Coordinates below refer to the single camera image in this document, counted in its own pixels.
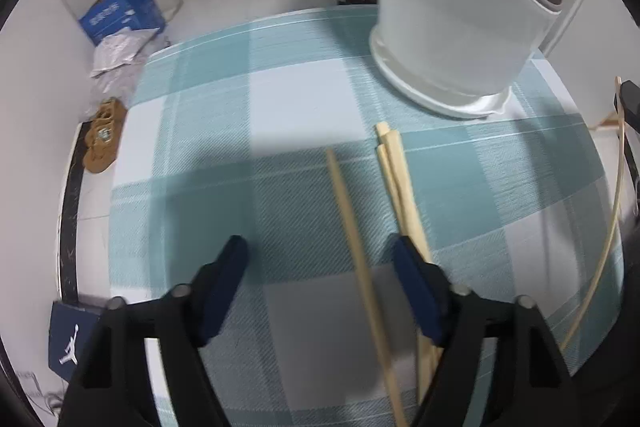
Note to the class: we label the brown slipper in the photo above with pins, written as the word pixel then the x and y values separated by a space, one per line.
pixel 97 157
pixel 112 117

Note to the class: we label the white plastic bag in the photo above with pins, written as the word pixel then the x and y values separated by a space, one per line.
pixel 120 49

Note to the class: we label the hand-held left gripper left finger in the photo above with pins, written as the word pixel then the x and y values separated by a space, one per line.
pixel 225 287

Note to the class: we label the dark blue box white logo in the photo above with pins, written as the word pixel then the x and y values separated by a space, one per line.
pixel 70 337

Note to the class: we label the blue cardboard box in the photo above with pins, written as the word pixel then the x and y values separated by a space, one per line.
pixel 120 12

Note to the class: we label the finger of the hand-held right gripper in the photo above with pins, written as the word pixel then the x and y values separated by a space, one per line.
pixel 631 99

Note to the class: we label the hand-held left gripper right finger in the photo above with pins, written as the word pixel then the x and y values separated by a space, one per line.
pixel 415 292

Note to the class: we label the teal white checked tablecloth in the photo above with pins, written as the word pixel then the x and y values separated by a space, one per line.
pixel 300 97

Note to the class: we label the white plastic utensil holder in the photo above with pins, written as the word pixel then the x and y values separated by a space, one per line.
pixel 450 7

